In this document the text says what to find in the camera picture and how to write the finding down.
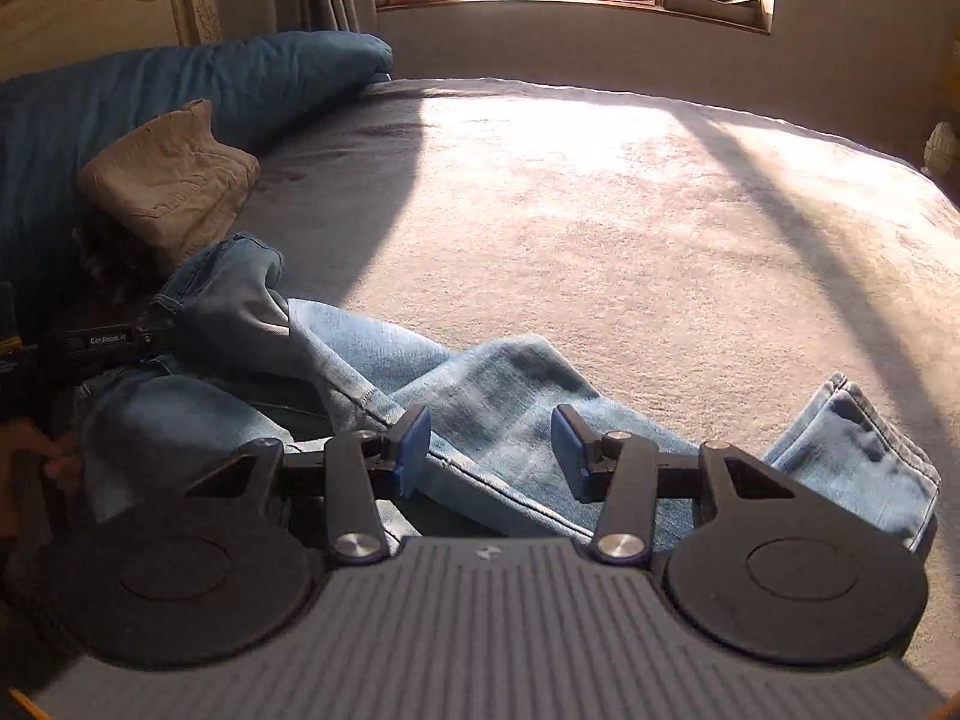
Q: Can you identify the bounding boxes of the dark plaid shirt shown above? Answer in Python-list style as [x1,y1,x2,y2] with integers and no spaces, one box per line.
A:
[71,210,170,301]

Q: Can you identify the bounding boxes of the cream carved headboard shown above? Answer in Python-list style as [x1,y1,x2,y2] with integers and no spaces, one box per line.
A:
[0,0,222,83]

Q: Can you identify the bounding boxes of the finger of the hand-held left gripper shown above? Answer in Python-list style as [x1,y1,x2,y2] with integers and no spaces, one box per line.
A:
[141,319,181,361]

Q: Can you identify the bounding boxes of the beige pants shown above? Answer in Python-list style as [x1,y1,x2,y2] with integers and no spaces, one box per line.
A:
[75,99,262,275]

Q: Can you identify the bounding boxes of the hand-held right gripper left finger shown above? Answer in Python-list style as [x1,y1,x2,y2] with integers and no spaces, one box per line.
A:
[161,405,432,567]

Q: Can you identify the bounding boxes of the blue denim jeans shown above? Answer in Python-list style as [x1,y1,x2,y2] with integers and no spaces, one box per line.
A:
[71,232,942,563]

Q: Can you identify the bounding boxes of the person's left hand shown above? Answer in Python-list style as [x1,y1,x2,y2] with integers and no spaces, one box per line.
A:
[0,420,83,541]

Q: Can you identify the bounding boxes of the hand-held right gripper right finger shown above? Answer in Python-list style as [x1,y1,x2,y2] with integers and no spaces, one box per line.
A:
[551,405,818,565]

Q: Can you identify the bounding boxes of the blue pillow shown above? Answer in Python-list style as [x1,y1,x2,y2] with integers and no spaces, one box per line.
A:
[0,30,395,361]

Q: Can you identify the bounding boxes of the grey blanket bed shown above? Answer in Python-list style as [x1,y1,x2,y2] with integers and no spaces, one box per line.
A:
[0,76,960,698]

